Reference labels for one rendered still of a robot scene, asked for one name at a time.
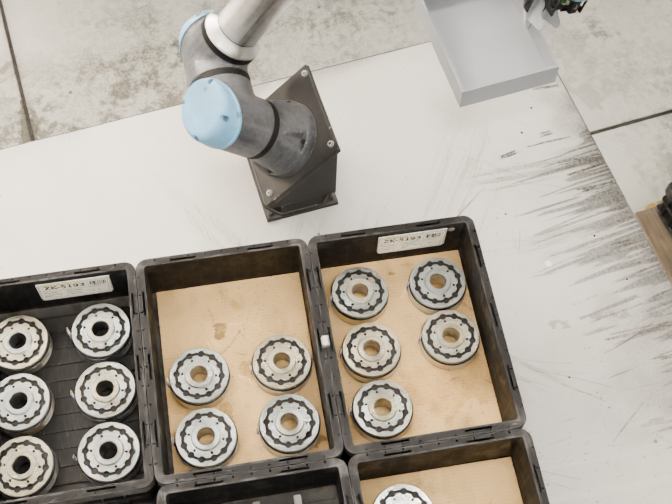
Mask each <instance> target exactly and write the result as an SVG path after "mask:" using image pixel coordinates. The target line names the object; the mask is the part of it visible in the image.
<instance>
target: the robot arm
mask: <svg viewBox="0 0 672 504"><path fill-rule="evenodd" d="M293 1H294V0H230V1H229V2H228V3H227V5H226V6H225V7H224V8H217V9H211V10H205V11H202V12H201V15H197V14H195V15H194V16H192V17H191V18H190V19H188V20H187V21H186V23H185V24H184V25H183V27H182V29H181V31H180V35H179V44H180V46H179V50H180V56H181V59H182V61H183V64H184V69H185V74H186V78H187V83H188V90H187V92H186V94H185V96H184V99H183V100H184V101H185V104H184V105H182V120H183V124H184V127H185V129H186V131H187V132H188V134H189V135H190V136H191V137H192V138H193V139H194V140H196V141H198V142H200V143H202V144H204V145H206V146H207V147H210V148H213V149H220V150H223V151H226V152H229V153H232V154H235V155H238V156H241V157H245V158H248V159H250V160H251V161H252V162H253V163H254V164H255V165H256V166H257V167H258V168H260V169H261V170H262V171H263V172H265V173H266V174H268V175H271V176H274V177H278V178H287V177H290V176H293V175H295V174H296V173H298V172H299V171H300V170H301V169H302V168H303V167H304V166H305V165H306V163H307V162H308V161H309V159H310V157H311V155H312V153H313V150H314V147H315V144H316V138H317V127H316V121H315V118H314V116H313V114H312V112H311V111H310V110H309V109H308V108H307V107H306V106H305V105H303V104H300V103H298V102H295V101H291V100H282V101H268V100H265V99H263V98H260V97H258V96H256V95H255V94H254V91H253V87H252V83H251V79H250V76H249V72H248V66H249V64H250V63H251V62H252V61H253V60H254V59H255V57H256V56H257V55H258V53H259V51H260V47H261V44H260V39H261V38H262V37H263V35H264V34H265V33H266V32H267V31H268V30H269V28H270V27H271V26H272V25H273V24H274V23H275V21H276V20H277V19H278V18H279V17H280V16H281V14H282V13H283V12H284V11H285V10H286V9H287V8H288V6H289V5H290V4H291V3H292V2H293ZM582 1H585V2H584V3H583V5H582V7H581V5H580V4H581V3H582ZM587 1H588V0H524V3H523V8H524V10H523V18H524V24H525V26H526V28H527V29H529V27H530V25H531V24H532V25H533V26H534V27H535V28H537V29H538V30H541V29H542V28H543V20H544V19H545V20H546V21H547V22H548V23H550V24H551V25H552V26H553V27H555V28H558V27H559V26H560V23H561V20H560V16H559V10H560V12H562V11H566V12H567V13H568V14H572V13H576V11H577V10H578V12H579V13H581V11H582V10H583V8H584V6H585V5H586V3H587Z"/></svg>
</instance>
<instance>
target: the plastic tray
mask: <svg viewBox="0 0 672 504"><path fill-rule="evenodd" d="M523 3H524V0H415V3H414V5H415V7H416V10H417V12H418V14H419V16H420V19H421V21H422V23H423V26H424V28H425V30H426V32H427V35H428V37H429V39H430V41H431V44H432V46H433V48H434V50H435V53H436V55H437V57H438V59H439V62H440V64H441V66H442V68H443V71H444V73H445V75H446V77H447V80H448V82H449V84H450V86H451V89H452V91H453V93H454V96H455V98H456V100H457V102H458V105H459V107H464V106H467V105H471V104H475V103H479V102H482V101H486V100H490V99H494V98H497V97H501V96H505V95H508V94H512V93H516V92H520V91H523V90H527V89H531V88H535V87H538V86H542V85H546V84H550V83H553V82H555V80H556V77H557V73H558V70H559V65H558V63H557V61H556V59H555V57H554V55H553V53H552V51H551V49H550V47H549V45H548V43H547V41H546V39H545V37H544V35H543V33H542V31H541V30H538V29H537V28H535V27H534V26H533V25H532V24H531V25H530V27H529V29H527V28H526V26H525V24H524V18H523V10H524V8H523Z"/></svg>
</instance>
